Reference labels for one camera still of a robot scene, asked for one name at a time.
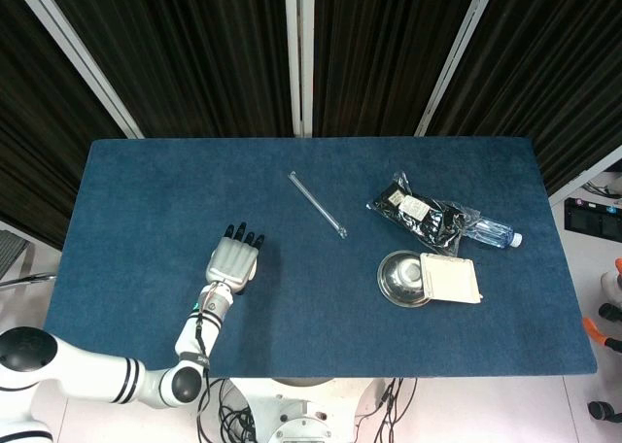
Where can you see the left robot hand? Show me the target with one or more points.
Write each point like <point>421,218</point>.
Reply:
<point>232,263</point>

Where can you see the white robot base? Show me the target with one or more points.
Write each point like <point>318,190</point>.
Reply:
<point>291,414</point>

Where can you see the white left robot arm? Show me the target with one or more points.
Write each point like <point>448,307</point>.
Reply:
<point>112,372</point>

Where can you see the blue fabric table mat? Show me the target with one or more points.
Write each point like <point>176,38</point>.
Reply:
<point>311,316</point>

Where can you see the clear glass rod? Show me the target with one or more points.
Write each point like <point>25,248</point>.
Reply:
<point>318,205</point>

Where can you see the stainless steel bowl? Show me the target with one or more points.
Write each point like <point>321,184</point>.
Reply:
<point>401,280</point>

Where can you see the black item in plastic bag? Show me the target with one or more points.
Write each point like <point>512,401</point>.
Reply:
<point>418,214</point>

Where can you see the dark pleated curtain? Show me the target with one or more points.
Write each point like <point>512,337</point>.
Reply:
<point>194,54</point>

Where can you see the grey chair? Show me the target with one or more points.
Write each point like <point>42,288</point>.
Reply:
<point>14,258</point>

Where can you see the cream square plastic lid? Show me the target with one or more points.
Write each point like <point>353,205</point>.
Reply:
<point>452,280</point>

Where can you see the clear plastic water bottle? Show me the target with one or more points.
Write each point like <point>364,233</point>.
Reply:
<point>495,232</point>

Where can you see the black equipment box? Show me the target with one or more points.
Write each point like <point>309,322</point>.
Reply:
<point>593,219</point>

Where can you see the white and orange device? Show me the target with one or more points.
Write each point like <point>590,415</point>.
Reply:
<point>613,282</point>

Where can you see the white frame post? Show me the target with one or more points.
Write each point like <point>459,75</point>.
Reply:
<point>300,54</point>
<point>457,59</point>
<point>82,59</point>

